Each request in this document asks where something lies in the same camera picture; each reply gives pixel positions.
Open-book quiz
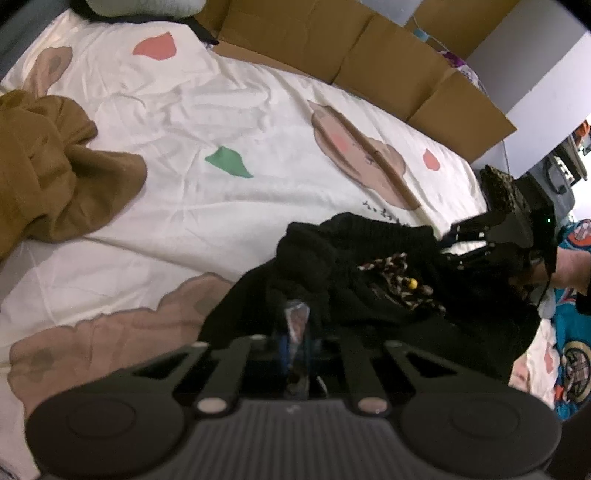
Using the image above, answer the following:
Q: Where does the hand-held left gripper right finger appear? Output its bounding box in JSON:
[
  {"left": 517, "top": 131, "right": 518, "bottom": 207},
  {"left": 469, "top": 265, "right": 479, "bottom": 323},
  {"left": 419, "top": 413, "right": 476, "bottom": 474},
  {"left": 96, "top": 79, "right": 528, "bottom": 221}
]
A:
[{"left": 302, "top": 333, "right": 467, "bottom": 415}]

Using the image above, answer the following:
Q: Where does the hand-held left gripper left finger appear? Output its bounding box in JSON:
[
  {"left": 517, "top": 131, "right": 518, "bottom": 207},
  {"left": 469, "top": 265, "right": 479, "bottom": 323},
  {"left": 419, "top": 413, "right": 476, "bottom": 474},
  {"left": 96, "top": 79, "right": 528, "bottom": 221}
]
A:
[{"left": 124, "top": 333, "right": 297, "bottom": 415}]

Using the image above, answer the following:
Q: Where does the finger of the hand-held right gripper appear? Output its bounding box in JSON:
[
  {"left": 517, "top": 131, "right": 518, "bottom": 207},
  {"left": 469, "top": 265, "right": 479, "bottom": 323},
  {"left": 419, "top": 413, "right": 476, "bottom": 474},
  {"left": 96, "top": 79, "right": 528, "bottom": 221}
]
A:
[
  {"left": 449, "top": 211, "right": 507, "bottom": 244},
  {"left": 442, "top": 244, "right": 500, "bottom": 271}
]

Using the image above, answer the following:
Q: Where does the black knit sweater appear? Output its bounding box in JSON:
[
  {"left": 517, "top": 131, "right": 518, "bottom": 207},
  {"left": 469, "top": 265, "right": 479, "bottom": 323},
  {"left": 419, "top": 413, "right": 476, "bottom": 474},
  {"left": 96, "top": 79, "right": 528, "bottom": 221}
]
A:
[{"left": 198, "top": 212, "right": 542, "bottom": 385}]

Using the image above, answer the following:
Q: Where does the person's right forearm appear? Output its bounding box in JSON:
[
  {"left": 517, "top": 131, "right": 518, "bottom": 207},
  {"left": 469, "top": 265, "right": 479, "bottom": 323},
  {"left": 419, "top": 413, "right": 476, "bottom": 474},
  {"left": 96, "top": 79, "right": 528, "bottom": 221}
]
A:
[{"left": 551, "top": 244, "right": 591, "bottom": 297}]

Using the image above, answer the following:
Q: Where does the leopard print cloth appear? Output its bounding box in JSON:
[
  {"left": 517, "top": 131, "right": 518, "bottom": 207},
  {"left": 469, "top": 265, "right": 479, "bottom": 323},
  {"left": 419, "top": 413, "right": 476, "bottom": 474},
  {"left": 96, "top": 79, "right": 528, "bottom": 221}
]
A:
[{"left": 480, "top": 165, "right": 525, "bottom": 215}]

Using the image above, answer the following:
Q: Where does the grey suitcase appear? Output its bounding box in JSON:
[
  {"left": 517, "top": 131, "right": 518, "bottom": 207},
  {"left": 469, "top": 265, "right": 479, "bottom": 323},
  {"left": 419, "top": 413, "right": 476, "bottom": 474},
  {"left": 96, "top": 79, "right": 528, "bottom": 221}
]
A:
[{"left": 517, "top": 152, "right": 578, "bottom": 232}]

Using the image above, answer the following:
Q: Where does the white and purple plastic bag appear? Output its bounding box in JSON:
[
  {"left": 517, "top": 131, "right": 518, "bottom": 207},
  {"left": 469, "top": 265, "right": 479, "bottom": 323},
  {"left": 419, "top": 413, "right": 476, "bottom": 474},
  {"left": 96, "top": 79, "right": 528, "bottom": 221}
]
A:
[{"left": 434, "top": 46, "right": 488, "bottom": 95}]

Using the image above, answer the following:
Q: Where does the cardboard box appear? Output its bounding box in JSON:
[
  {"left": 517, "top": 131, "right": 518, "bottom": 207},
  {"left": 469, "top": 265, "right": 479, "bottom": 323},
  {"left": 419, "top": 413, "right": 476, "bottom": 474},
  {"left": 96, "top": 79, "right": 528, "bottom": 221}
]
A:
[{"left": 194, "top": 0, "right": 518, "bottom": 163}]

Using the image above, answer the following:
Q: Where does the brown garment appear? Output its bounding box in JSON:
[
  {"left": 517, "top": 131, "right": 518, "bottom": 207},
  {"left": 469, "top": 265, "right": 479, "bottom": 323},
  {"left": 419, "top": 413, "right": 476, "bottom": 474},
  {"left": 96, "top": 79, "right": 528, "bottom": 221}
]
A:
[{"left": 0, "top": 90, "right": 148, "bottom": 262}]

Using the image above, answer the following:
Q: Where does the pale pillow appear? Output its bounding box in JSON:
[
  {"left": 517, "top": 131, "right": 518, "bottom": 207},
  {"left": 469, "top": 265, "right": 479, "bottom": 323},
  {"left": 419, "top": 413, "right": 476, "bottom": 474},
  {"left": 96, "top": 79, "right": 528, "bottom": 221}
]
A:
[{"left": 85, "top": 0, "right": 206, "bottom": 19}]

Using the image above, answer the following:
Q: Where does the grey garment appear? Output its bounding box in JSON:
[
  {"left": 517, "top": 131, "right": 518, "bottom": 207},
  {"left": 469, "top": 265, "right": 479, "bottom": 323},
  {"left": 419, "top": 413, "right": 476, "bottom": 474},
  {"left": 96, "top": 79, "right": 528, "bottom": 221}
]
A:
[{"left": 0, "top": 9, "right": 70, "bottom": 81}]

